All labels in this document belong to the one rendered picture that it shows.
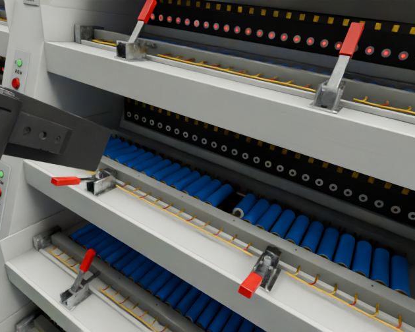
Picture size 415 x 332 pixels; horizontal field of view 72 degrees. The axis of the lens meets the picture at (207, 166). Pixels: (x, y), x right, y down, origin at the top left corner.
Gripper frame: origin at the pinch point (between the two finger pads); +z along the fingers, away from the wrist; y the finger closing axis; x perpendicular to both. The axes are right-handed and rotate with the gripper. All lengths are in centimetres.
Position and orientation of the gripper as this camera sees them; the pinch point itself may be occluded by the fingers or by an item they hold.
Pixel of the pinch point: (35, 126)
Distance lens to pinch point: 19.7
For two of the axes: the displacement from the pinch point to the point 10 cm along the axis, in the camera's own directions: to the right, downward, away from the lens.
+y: 8.5, 3.3, -4.2
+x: 3.7, -9.3, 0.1
